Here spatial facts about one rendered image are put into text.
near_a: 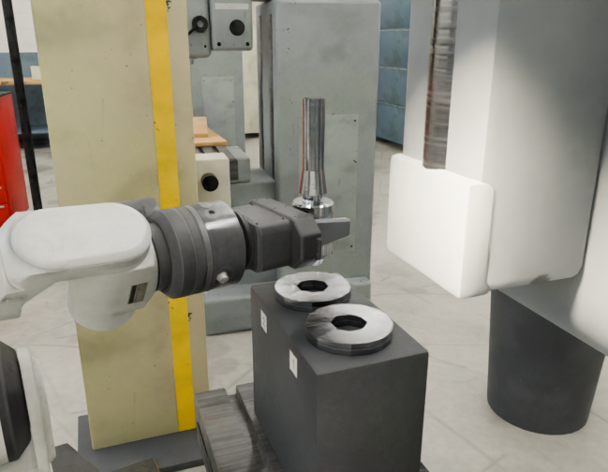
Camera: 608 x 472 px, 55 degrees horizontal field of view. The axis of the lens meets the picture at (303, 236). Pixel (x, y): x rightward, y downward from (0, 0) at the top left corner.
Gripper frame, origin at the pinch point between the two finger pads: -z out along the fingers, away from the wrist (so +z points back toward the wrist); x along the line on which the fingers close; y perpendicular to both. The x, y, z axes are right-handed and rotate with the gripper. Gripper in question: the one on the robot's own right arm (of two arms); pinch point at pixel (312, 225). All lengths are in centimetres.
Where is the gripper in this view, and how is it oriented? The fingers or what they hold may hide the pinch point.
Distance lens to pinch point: 66.3
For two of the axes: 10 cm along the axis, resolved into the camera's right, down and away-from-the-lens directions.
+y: -0.1, 9.5, 3.2
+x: -5.6, -2.7, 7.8
